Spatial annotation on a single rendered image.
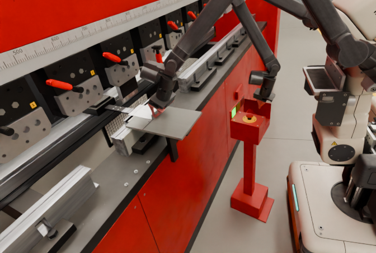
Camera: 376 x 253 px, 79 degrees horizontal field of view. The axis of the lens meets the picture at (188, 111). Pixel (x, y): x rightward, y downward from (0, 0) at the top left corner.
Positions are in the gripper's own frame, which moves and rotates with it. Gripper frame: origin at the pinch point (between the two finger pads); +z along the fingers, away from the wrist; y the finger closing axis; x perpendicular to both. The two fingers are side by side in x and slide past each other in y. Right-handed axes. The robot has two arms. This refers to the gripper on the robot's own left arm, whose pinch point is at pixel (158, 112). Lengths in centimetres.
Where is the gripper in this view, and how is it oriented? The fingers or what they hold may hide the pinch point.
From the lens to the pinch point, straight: 96.2
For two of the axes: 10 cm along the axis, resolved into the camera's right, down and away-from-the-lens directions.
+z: -2.9, 6.7, 6.8
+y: -4.5, 5.4, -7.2
